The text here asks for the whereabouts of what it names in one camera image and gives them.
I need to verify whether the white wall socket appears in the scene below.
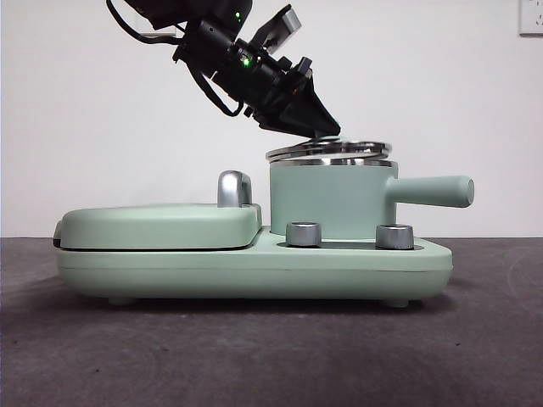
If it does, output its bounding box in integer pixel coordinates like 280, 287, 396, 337
143, 16, 177, 38
519, 0, 543, 37

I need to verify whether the green steamer pot with handle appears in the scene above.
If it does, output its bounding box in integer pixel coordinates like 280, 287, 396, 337
269, 155, 475, 238

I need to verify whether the glass lid with green knob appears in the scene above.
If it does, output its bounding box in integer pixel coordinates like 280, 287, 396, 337
265, 134, 391, 164

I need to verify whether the green griddle cover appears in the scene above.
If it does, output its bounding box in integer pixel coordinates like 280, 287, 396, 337
53, 202, 264, 251

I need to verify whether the silver control knob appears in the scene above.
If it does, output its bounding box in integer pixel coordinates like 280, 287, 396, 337
285, 220, 323, 248
375, 223, 416, 250

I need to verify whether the silver griddle cover handle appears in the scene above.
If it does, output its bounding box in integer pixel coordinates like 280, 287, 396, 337
217, 170, 255, 209

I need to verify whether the green breakfast machine base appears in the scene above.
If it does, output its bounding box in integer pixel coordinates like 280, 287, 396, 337
54, 226, 454, 308

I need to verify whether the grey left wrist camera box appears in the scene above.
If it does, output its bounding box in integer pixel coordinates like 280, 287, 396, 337
254, 4, 303, 54

